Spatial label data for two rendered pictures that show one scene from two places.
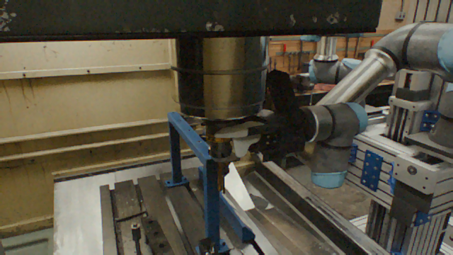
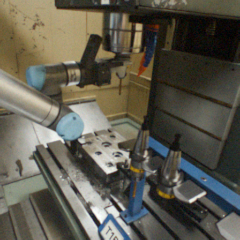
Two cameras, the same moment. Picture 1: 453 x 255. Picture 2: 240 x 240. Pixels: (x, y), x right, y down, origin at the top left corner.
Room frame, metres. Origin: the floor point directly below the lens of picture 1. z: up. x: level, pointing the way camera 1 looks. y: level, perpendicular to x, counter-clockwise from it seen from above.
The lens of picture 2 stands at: (1.31, -0.16, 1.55)
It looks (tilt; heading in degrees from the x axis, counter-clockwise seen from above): 25 degrees down; 168
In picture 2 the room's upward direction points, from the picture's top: 4 degrees clockwise
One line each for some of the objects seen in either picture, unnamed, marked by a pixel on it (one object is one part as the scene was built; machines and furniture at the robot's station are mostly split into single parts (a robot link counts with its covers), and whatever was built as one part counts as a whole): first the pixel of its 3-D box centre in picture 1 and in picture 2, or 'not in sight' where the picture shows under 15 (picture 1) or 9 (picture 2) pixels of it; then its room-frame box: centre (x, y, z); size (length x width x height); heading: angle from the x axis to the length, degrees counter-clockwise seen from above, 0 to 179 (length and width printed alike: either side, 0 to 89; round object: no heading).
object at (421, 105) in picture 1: (409, 103); not in sight; (1.27, -0.80, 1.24); 0.14 x 0.09 x 0.03; 24
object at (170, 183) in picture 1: (175, 152); not in sight; (1.15, 0.22, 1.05); 0.10 x 0.05 x 0.30; 113
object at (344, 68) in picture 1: (352, 73); not in sight; (1.46, -0.61, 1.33); 0.13 x 0.12 x 0.14; 61
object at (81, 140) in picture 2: not in sight; (77, 141); (0.32, -0.16, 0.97); 0.13 x 0.03 x 0.15; 23
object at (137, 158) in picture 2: not in sight; (140, 154); (0.82, 0.01, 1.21); 0.06 x 0.06 x 0.03
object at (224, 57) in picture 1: (219, 71); (124, 32); (0.49, 0.01, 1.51); 0.16 x 0.16 x 0.12
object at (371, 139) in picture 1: (392, 164); not in sight; (1.26, -0.78, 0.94); 0.36 x 0.27 x 0.27; 24
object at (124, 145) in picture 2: (228, 157); (128, 145); (0.77, -0.01, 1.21); 0.07 x 0.05 x 0.01; 113
